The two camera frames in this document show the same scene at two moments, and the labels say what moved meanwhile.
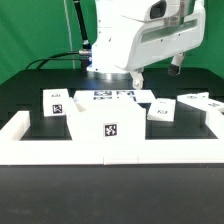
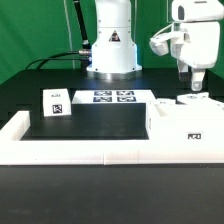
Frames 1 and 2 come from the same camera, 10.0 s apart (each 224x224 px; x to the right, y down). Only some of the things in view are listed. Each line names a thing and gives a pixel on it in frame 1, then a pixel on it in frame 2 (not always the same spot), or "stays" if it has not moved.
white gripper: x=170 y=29 -> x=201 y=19
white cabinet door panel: x=200 y=101 stays
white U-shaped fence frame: x=168 y=151 stays
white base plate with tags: x=143 y=97 stays
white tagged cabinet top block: x=55 y=102 stays
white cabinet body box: x=111 y=119 -> x=196 y=126
